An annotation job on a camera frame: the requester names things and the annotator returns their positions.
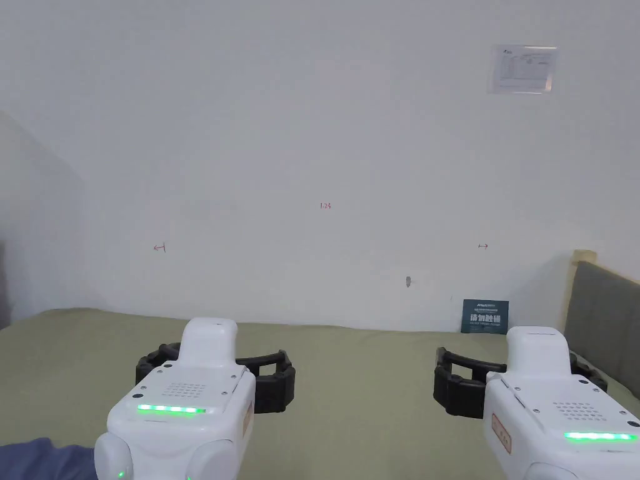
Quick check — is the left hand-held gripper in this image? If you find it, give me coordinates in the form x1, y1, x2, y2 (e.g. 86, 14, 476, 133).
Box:
94, 317, 296, 480

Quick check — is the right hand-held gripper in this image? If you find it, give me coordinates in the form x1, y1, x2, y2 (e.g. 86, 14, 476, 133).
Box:
433, 326, 640, 480

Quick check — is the dark teal sign card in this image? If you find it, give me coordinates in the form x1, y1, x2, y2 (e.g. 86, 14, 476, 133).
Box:
460, 299, 509, 335

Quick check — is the grey padded headboard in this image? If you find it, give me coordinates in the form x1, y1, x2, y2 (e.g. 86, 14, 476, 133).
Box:
562, 249, 640, 403

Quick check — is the bed with pale green sheet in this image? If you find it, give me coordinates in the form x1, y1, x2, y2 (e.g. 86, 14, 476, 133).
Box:
0, 307, 640, 480

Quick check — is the dark blue garment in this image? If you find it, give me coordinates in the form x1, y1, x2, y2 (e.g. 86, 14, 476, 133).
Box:
0, 437, 97, 480

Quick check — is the white paper notice in sleeve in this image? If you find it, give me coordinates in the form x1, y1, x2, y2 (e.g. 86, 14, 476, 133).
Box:
487, 44, 558, 95

